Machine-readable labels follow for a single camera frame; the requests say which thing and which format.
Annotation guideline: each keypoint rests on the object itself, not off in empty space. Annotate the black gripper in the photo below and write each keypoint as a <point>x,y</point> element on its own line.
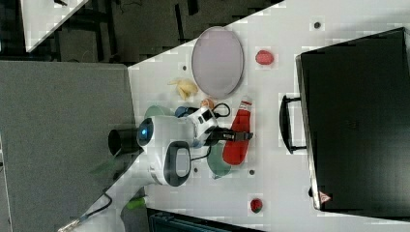
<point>217,134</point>

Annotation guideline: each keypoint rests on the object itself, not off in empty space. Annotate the red plush ketchup bottle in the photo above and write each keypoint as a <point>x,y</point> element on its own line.
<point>234,152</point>

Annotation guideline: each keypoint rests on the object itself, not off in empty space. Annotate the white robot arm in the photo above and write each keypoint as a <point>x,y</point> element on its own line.
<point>167,142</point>

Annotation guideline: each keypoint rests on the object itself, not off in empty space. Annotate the grey round plate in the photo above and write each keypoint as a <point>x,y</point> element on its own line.
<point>217,62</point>

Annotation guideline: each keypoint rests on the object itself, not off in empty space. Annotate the plush orange slice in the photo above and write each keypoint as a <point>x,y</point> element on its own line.
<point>207,102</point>

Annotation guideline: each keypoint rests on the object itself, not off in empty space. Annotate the plush peeled banana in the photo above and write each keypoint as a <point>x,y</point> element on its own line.
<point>185,87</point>

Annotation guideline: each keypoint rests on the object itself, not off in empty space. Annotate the plush strawberry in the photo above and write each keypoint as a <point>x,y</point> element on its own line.
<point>256,205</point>

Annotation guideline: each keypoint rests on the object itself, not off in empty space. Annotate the green perforated colander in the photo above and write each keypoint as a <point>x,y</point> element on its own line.
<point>158,110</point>

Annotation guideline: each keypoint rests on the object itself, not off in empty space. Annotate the green slotted spatula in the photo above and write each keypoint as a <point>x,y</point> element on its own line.
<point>107,167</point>

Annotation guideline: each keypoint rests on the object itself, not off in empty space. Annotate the silver toaster oven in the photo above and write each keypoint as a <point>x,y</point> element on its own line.
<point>355,101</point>

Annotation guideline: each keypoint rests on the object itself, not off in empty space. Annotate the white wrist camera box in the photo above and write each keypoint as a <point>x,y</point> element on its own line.
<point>204,122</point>

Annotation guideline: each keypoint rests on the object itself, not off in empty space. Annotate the green cup with handle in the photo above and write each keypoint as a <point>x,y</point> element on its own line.
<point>217,165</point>

